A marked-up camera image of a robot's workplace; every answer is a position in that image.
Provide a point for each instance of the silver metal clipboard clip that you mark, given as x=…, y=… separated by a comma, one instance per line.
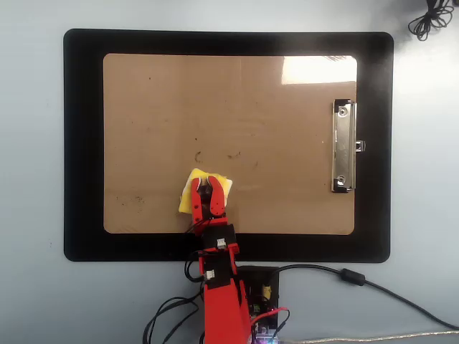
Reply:
x=343, y=143

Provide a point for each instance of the brown clipboard board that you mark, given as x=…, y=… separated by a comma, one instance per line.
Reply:
x=229, y=107

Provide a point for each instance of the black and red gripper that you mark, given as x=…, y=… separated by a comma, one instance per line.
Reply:
x=217, y=236

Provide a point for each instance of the black rectangular desk mat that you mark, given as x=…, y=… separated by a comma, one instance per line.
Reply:
x=82, y=143

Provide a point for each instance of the black robot base with electronics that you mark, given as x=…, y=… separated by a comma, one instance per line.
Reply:
x=267, y=277

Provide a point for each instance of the yellow sponge with black knob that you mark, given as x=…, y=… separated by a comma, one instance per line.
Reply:
x=224, y=183

